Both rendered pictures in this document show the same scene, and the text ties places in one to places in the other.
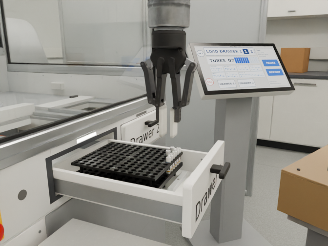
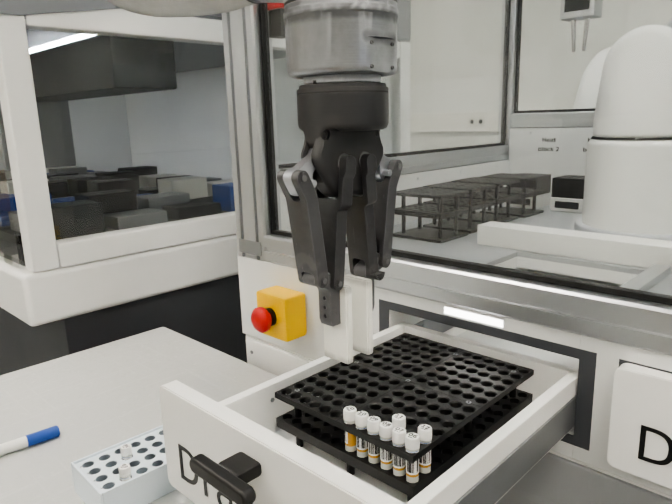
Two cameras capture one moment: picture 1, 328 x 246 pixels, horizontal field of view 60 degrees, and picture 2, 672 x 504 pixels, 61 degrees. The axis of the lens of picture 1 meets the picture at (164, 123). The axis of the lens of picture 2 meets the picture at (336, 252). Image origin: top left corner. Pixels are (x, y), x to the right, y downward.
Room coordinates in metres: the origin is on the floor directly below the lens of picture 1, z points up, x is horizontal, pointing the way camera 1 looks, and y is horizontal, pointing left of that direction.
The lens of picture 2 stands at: (0.81, -0.47, 1.17)
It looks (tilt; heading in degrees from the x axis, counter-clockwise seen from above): 13 degrees down; 111
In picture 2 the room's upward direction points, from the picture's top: 2 degrees counter-clockwise
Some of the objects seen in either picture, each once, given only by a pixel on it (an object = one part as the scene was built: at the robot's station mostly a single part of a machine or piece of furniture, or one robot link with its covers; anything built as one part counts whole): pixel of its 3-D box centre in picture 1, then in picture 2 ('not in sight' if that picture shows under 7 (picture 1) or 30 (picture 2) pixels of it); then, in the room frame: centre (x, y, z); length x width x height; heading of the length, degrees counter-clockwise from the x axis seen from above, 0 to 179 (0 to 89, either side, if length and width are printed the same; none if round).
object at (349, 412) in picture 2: (168, 166); (350, 431); (0.64, -0.01, 0.89); 0.01 x 0.01 x 0.05
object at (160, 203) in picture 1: (127, 170); (413, 408); (0.68, 0.09, 0.86); 0.40 x 0.26 x 0.06; 67
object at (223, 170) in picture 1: (219, 169); (233, 472); (0.58, -0.12, 0.91); 0.07 x 0.04 x 0.01; 157
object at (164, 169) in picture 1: (167, 164); (342, 420); (0.63, -0.01, 0.90); 0.18 x 0.02 x 0.01; 157
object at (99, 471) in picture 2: not in sight; (139, 468); (0.37, 0.01, 0.78); 0.12 x 0.08 x 0.04; 65
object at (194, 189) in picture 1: (207, 180); (262, 491); (0.59, -0.10, 0.87); 0.29 x 0.02 x 0.11; 157
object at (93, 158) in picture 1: (130, 168); (408, 407); (0.67, 0.09, 0.87); 0.22 x 0.18 x 0.06; 67
